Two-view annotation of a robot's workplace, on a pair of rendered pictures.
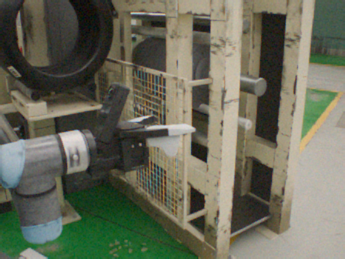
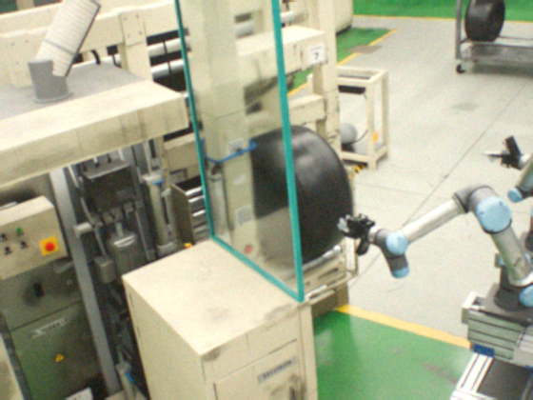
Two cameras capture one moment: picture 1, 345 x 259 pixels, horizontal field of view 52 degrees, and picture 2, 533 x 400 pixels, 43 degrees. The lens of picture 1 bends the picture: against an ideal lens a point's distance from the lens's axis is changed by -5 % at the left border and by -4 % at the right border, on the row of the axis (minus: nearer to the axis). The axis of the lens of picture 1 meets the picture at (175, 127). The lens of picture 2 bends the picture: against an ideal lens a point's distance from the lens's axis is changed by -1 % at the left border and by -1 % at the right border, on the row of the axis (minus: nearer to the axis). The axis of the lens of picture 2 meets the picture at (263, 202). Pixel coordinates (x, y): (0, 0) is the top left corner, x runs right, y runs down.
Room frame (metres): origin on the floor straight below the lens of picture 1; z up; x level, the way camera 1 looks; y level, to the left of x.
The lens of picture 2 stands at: (1.72, 3.23, 2.50)
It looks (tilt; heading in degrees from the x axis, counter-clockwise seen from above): 27 degrees down; 274
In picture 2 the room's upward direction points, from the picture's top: 6 degrees counter-clockwise
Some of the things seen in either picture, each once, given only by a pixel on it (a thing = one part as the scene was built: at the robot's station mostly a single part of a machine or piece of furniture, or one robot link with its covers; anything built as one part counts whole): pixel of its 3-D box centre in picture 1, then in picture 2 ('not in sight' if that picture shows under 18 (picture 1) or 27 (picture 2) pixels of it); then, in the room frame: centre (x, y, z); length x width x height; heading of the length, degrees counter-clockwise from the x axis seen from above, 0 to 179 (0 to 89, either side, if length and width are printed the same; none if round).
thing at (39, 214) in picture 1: (37, 206); not in sight; (0.59, 0.26, 0.94); 0.11 x 0.08 x 0.11; 32
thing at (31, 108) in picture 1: (28, 101); (309, 275); (1.72, 0.73, 0.84); 0.36 x 0.09 x 0.06; 35
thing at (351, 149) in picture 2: not in sight; (349, 117); (1.26, -2.37, 0.40); 0.60 x 0.35 x 0.80; 148
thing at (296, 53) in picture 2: not in sight; (257, 59); (1.87, 0.30, 1.71); 0.61 x 0.25 x 0.15; 35
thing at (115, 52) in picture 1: (102, 45); (201, 210); (2.20, 0.44, 1.05); 0.20 x 0.15 x 0.30; 35
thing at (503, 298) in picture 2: not in sight; (512, 291); (0.87, 0.87, 0.77); 0.15 x 0.15 x 0.10
